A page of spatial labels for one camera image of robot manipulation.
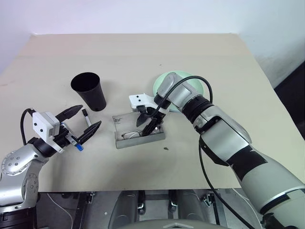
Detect black plastic cup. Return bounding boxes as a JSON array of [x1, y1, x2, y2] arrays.
[[70, 72, 107, 112]]

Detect grey rounded shell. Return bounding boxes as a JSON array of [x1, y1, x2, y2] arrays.
[[108, 190, 143, 229], [177, 189, 217, 225]]

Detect thin white cable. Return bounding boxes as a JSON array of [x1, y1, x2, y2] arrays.
[[46, 192, 73, 229], [233, 188, 261, 225]]

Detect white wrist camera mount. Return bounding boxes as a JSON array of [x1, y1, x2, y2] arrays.
[[32, 111, 65, 154], [129, 93, 170, 114]]

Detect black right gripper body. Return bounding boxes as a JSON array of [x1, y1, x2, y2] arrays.
[[137, 104, 167, 125]]

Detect light green plate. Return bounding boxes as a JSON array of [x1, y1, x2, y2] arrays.
[[152, 70, 205, 114]]

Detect black capped white marker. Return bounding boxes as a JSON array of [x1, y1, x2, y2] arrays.
[[81, 109, 92, 127]]

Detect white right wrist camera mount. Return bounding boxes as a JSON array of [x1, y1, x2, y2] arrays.
[[129, 93, 170, 114]]

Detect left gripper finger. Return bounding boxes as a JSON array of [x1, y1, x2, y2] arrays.
[[76, 120, 102, 145], [55, 104, 84, 123]]

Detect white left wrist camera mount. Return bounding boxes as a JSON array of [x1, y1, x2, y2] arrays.
[[32, 111, 65, 154]]

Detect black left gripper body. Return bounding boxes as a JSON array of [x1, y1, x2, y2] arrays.
[[52, 121, 81, 148]]

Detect metal tray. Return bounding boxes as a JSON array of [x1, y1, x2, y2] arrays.
[[112, 112, 166, 150]]

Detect black strap clip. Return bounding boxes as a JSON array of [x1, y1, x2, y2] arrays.
[[168, 190, 177, 213], [137, 190, 146, 215]]

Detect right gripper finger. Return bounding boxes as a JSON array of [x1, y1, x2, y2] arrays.
[[136, 111, 150, 127], [142, 116, 160, 137]]

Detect thin framed glasses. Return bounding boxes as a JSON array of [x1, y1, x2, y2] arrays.
[[121, 130, 143, 140]]

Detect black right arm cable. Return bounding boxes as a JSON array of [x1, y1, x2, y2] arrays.
[[139, 75, 257, 229]]

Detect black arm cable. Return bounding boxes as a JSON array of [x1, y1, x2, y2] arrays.
[[139, 75, 257, 229], [20, 107, 36, 146]]

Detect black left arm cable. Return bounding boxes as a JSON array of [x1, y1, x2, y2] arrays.
[[20, 107, 36, 146]]

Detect grey robot chest top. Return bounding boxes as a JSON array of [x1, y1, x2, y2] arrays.
[[123, 218, 216, 229]]

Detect blue capped white marker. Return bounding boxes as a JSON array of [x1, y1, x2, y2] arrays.
[[68, 135, 84, 152]]

